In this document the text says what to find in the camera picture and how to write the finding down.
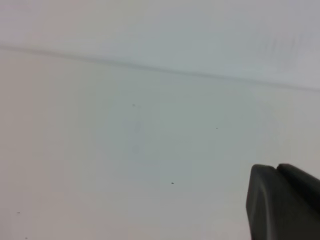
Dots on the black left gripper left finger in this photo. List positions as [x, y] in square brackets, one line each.
[275, 211]

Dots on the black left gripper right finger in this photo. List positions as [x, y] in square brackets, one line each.
[304, 184]

